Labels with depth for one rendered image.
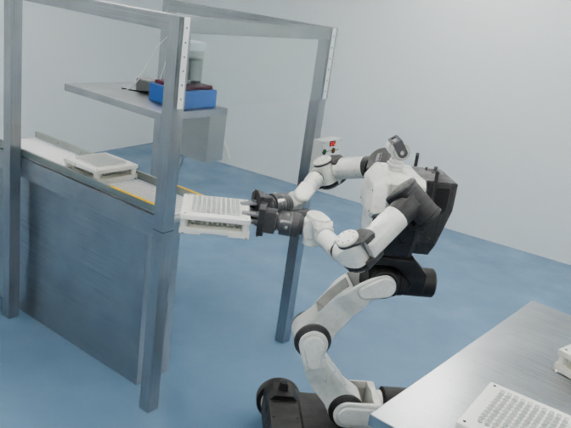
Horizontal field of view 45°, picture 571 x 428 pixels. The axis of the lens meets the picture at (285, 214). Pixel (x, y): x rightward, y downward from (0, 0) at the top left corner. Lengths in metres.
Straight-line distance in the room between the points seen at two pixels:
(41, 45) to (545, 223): 4.64
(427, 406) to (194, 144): 1.61
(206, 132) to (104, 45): 4.32
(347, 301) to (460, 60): 3.81
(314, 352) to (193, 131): 1.07
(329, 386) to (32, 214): 1.80
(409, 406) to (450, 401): 0.13
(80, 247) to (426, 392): 2.02
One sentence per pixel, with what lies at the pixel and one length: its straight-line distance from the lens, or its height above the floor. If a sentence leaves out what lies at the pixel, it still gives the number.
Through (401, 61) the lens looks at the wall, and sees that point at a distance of 6.27.
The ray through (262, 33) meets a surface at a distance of 2.95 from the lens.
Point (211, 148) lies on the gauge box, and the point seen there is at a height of 1.16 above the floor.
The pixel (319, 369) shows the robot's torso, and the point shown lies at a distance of 2.69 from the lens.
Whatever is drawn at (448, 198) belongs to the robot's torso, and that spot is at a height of 1.21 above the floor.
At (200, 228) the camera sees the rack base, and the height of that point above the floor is 1.02.
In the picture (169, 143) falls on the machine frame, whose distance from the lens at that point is 2.67.
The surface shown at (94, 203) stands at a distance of 3.19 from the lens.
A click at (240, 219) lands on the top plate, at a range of 2.37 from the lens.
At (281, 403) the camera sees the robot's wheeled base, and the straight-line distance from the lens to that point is 2.98.
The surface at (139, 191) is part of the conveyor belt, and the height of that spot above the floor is 0.89.
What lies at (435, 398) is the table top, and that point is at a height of 0.88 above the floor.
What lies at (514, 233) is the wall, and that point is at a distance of 6.14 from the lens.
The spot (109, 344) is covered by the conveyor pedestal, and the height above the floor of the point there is 0.12.
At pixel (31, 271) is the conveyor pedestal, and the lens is 3.83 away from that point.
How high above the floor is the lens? 1.84
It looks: 18 degrees down
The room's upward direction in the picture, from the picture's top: 8 degrees clockwise
